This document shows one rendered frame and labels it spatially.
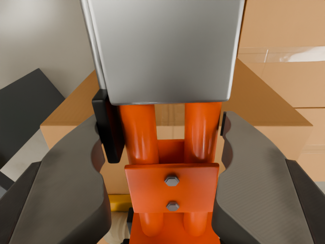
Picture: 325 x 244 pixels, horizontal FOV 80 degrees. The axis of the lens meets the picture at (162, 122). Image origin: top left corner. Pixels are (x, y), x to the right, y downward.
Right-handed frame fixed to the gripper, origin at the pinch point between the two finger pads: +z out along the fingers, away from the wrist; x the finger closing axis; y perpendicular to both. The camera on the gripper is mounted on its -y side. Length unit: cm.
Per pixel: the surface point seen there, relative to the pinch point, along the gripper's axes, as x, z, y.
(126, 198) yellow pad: -7.5, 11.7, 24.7
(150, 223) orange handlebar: -1.4, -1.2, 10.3
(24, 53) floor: -85, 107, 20
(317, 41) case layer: 45, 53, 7
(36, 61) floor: -80, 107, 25
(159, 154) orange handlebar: -0.4, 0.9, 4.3
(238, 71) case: 17.4, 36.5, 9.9
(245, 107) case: 13.1, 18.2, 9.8
